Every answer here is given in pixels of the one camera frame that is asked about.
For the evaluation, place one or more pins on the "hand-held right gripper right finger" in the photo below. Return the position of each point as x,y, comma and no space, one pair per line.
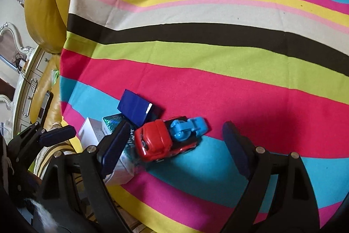
234,147

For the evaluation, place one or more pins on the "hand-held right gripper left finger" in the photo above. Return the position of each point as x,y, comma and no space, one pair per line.
117,144

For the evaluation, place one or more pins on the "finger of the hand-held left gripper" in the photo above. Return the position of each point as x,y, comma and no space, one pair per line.
58,134
27,167

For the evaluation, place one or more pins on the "red and blue toy car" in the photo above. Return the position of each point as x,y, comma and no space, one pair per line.
152,140

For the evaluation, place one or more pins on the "silver holographic box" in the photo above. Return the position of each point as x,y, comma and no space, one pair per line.
110,126

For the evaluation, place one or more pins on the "plain white box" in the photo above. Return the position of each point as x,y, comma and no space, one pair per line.
88,130

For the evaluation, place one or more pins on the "black phone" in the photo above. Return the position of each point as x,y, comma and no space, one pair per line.
47,103

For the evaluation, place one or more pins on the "dark blue box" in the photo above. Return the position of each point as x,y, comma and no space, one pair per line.
133,107

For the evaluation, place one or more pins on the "green cloth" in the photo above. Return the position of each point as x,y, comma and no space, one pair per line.
55,76

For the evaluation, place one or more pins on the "white cabinet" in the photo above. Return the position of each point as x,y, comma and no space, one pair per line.
30,77

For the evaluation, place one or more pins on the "colourful striped cloth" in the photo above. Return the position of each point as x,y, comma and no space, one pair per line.
218,58

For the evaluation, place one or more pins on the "yellow leather sofa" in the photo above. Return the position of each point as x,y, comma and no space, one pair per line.
43,3

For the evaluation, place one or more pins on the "ornate white furniture frame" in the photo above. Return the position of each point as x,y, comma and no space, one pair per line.
11,33

